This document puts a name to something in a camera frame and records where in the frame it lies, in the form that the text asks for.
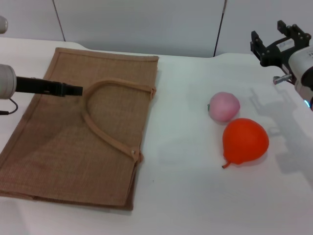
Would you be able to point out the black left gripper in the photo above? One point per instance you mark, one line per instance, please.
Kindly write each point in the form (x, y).
(36, 85)

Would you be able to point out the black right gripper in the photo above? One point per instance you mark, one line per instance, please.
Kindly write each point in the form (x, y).
(278, 49)

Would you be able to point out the brown jute handbag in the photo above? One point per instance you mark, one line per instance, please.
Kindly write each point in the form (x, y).
(73, 151)

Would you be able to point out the pink toy peach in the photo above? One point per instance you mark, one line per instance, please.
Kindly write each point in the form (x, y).
(223, 106)

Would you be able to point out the orange toy fruit with stem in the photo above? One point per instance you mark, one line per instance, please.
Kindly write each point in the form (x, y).
(244, 142)

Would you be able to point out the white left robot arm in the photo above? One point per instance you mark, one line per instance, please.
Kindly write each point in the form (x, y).
(6, 82)

